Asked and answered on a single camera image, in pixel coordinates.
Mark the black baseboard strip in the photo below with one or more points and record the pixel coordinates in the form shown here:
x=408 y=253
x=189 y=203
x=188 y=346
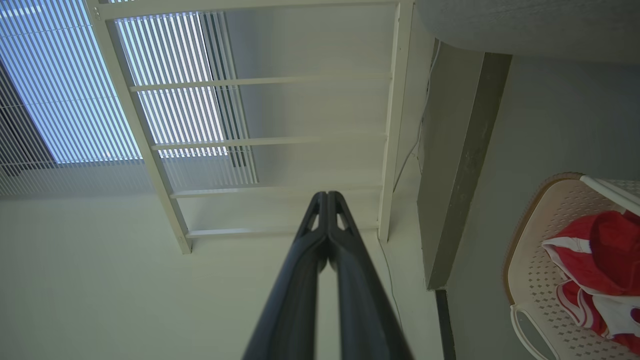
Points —
x=445 y=325

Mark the white metal railing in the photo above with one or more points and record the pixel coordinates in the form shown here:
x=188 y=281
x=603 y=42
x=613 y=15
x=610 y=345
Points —
x=397 y=100

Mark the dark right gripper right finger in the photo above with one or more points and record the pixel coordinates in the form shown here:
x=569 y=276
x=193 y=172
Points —
x=365 y=310

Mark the cream perforated plastic laundry basket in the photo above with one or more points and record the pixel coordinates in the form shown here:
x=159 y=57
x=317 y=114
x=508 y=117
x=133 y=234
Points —
x=535 y=260

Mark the grey raised concrete step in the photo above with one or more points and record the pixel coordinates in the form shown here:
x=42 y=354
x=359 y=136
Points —
x=450 y=175

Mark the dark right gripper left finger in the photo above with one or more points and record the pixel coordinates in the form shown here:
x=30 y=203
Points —
x=295 y=300

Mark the red garment with white trim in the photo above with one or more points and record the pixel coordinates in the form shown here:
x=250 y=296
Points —
x=605 y=250
x=595 y=315

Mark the white window blinds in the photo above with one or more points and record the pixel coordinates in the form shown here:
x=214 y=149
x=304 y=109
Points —
x=60 y=75

